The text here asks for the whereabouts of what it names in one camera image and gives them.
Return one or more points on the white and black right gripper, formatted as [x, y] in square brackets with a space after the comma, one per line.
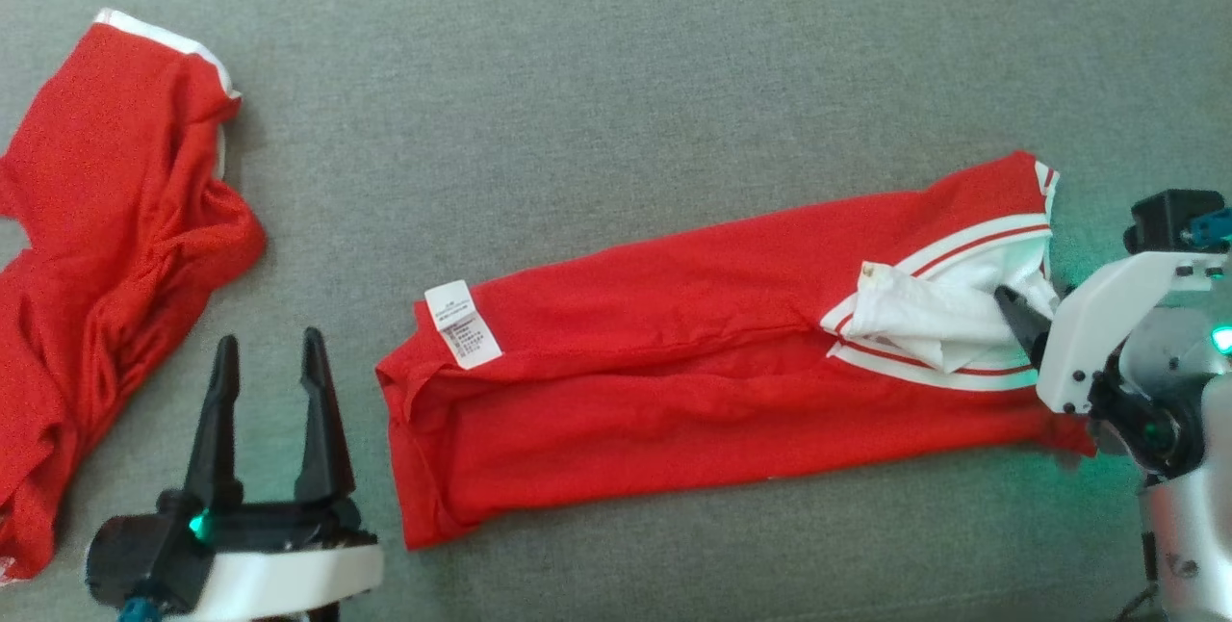
[1088, 333]

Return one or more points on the red jersey with white sleeves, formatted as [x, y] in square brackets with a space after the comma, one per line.
[674, 381]

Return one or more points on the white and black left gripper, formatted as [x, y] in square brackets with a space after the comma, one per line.
[289, 579]

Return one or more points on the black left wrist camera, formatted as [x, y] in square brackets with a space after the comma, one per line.
[135, 559]

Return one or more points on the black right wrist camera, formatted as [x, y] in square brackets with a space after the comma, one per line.
[1160, 218]

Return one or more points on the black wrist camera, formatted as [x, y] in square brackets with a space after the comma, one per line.
[135, 559]
[1160, 218]

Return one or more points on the red shorts with white stripes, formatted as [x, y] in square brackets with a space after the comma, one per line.
[115, 218]

